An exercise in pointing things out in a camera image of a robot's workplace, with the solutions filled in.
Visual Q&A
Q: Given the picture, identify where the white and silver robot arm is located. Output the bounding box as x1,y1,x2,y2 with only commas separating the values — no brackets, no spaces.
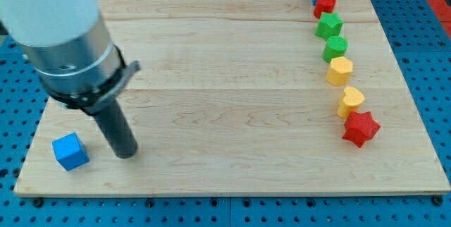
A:
1,0,139,116

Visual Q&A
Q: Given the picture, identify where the light wooden board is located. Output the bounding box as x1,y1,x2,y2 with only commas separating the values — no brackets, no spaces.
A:
15,0,450,198

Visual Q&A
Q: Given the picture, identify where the black cylindrical pointer tool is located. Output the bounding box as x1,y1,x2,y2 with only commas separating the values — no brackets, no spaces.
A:
93,100,138,159

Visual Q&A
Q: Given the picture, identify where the yellow hexagon block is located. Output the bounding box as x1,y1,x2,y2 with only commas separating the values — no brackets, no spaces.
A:
326,56,354,86

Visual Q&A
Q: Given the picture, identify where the green cylinder block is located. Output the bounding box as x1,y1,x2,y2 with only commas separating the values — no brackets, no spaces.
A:
322,36,348,63

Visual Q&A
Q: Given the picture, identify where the yellow heart block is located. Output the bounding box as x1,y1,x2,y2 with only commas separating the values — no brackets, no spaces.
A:
337,86,365,118

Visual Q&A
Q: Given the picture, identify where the green star block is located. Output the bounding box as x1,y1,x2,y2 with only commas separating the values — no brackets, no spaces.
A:
315,12,344,40

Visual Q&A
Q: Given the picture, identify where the red star block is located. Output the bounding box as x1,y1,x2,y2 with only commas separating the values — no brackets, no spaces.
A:
342,111,381,148

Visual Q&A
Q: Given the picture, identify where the red cylinder block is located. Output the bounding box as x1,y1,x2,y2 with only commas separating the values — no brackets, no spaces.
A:
314,0,336,19

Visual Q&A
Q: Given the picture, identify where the blue cube block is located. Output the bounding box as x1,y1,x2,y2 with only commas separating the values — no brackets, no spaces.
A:
52,133,89,171

